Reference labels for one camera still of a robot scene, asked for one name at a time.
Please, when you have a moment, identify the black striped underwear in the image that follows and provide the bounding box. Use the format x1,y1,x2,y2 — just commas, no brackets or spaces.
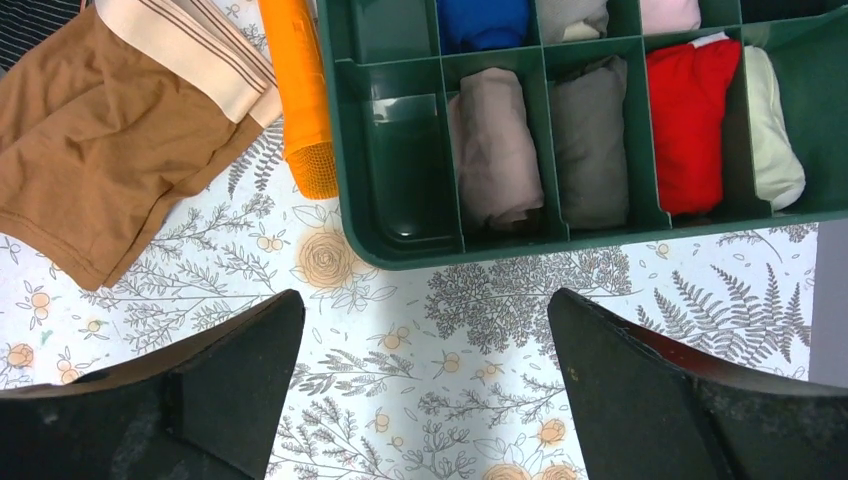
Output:
1,0,89,74

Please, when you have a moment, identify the brown boxer underwear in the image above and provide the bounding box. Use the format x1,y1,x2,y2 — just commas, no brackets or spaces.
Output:
1,1,281,291

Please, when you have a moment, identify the cream rolled underwear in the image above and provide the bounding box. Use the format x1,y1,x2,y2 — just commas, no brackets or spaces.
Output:
744,46,806,211

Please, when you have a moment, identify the blue rolled underwear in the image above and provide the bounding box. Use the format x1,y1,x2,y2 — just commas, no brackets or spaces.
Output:
436,0,531,54

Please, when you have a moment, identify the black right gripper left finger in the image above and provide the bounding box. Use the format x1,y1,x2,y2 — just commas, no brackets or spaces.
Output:
1,290,305,479

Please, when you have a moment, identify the light grey rolled underwear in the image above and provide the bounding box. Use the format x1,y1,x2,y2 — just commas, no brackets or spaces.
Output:
536,0,609,44

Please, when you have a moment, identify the pink rolled underwear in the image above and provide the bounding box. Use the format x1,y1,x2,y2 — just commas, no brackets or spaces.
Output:
640,0,701,35

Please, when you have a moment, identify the green divided organizer tray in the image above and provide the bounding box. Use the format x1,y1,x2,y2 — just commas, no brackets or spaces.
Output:
317,1,847,270

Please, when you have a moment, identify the red rolled underwear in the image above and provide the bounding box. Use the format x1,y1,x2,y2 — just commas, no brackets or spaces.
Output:
646,32,741,216

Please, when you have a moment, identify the orange rolled cloth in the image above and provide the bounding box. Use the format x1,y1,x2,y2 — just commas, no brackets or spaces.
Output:
258,0,338,200

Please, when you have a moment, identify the beige-pink rolled underwear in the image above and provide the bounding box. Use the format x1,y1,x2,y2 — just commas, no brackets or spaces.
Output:
448,67,545,232

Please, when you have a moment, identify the floral patterned table mat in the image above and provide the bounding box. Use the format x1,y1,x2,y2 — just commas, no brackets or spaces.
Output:
0,0,820,480

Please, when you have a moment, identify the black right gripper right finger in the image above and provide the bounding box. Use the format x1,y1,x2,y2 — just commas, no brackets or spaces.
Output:
548,289,847,479

